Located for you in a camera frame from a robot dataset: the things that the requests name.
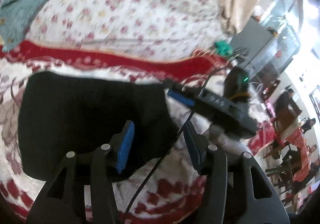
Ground black cable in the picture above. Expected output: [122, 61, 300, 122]
[124, 110, 196, 214]

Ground black pants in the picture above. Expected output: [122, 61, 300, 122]
[18, 72, 178, 183]

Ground green small object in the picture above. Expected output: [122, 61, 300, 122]
[215, 41, 233, 56]

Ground white floral quilt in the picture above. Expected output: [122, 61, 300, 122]
[27, 0, 226, 61]

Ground red white floral blanket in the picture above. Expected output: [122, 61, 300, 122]
[0, 40, 278, 224]

